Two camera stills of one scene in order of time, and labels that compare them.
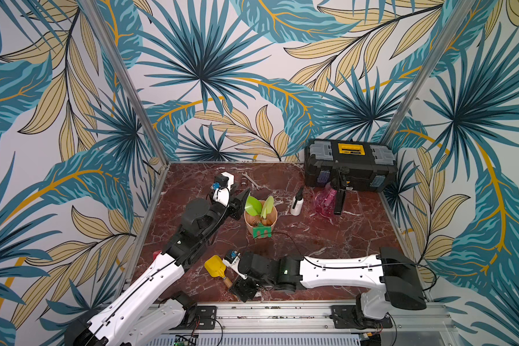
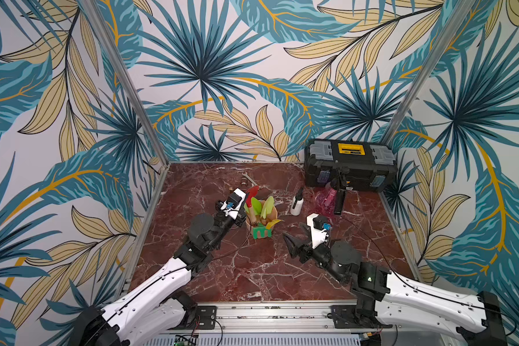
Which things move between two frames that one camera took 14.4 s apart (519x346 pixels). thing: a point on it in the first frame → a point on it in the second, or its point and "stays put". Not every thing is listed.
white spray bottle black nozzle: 297,203 stays put
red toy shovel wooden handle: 155,254 → 248,196
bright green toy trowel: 253,206 stays put
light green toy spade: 268,207 stays put
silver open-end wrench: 245,174 stays put
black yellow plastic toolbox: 364,166 stays put
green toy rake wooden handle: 259,228 stays put
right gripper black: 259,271 → 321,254
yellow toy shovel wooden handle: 216,267 → 272,223
